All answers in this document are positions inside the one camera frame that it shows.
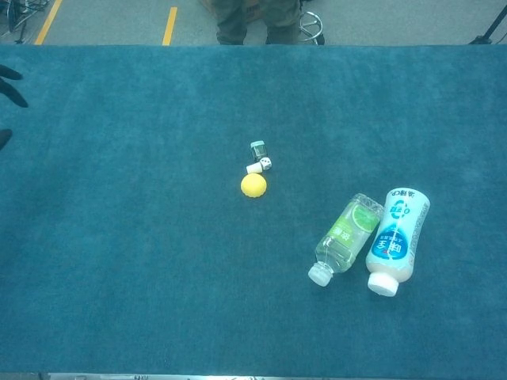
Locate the clear bottle green label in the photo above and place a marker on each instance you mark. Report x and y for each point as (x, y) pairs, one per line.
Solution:
(348, 237)

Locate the white milky drink bottle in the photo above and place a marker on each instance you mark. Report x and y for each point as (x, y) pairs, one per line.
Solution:
(396, 241)

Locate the yellow dome ball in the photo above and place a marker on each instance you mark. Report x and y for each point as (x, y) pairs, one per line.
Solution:
(253, 186)

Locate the small white cylinder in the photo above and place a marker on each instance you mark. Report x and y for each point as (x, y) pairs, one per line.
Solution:
(253, 168)

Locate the white die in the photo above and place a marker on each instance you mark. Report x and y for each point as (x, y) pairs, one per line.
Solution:
(265, 163)

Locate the small teal-capped vial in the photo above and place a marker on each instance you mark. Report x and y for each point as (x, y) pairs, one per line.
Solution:
(258, 151)

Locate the teal carpet table cover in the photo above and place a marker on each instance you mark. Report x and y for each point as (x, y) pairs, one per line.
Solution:
(119, 257)

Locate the person legs olive trousers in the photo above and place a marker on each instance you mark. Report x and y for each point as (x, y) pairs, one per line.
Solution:
(233, 20)

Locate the chrome stool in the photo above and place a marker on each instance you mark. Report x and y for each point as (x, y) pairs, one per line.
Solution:
(313, 23)

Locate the long yellow floor tape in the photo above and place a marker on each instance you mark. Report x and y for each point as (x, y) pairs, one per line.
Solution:
(48, 21)

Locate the black tripod stand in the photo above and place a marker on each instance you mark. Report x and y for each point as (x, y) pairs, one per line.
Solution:
(493, 23)

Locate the metal frame cart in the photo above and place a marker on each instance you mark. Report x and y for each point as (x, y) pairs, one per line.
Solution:
(17, 16)

